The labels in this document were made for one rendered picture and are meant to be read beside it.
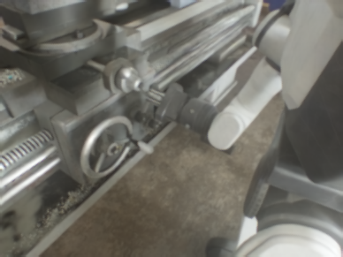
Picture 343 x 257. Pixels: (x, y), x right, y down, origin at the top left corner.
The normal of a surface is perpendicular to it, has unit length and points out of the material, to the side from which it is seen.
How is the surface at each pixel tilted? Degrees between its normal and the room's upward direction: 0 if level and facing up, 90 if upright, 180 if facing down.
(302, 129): 97
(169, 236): 0
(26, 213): 0
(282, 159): 2
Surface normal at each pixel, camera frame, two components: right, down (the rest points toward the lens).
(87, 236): 0.04, -0.74
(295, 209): -0.36, -0.80
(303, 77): -0.89, 0.36
